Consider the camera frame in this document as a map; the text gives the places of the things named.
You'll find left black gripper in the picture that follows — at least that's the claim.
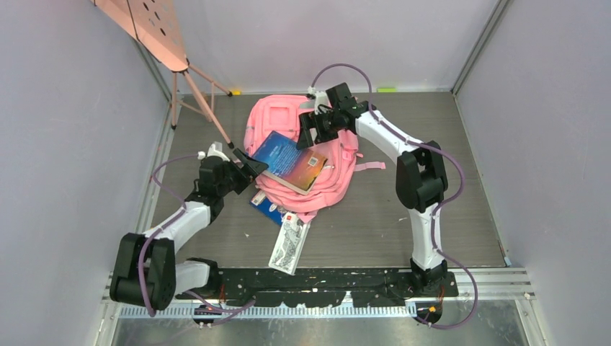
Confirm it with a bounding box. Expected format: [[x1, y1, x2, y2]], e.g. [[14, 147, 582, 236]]
[[217, 149, 267, 196]]

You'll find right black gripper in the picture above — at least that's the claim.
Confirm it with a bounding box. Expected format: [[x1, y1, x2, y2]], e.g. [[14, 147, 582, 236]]
[[297, 108, 342, 150]]

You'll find pink student backpack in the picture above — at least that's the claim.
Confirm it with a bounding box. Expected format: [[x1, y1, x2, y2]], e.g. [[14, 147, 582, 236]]
[[243, 94, 387, 224]]

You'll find blue orange paperback book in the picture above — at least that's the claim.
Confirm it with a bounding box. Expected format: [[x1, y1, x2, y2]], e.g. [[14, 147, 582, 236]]
[[251, 131, 328, 195]]

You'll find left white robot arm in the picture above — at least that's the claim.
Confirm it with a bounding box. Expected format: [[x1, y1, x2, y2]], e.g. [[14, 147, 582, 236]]
[[109, 142, 269, 316]]

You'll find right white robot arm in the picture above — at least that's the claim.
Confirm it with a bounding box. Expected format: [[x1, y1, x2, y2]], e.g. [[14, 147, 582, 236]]
[[297, 83, 448, 296]]

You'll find clear plastic stationery pack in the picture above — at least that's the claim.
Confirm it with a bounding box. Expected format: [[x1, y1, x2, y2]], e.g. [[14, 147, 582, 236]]
[[268, 213, 310, 275]]

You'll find dark blue activity booklet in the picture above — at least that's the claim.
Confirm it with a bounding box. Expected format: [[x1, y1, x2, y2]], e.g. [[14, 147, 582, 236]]
[[249, 190, 299, 226]]

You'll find pink tripod stand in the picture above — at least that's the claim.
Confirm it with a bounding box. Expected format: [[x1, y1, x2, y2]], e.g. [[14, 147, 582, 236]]
[[92, 0, 235, 149]]

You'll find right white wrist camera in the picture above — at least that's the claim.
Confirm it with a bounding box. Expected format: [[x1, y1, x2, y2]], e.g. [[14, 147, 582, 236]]
[[299, 86, 329, 114]]

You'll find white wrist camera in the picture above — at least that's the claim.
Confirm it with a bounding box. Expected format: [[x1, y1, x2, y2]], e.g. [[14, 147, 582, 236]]
[[299, 86, 329, 114], [206, 141, 230, 161]]

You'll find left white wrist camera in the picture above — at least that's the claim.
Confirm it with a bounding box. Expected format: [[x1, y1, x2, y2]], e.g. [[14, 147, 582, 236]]
[[206, 141, 230, 161]]

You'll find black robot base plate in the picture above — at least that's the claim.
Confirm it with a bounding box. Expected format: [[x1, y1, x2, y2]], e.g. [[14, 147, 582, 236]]
[[193, 268, 459, 308]]

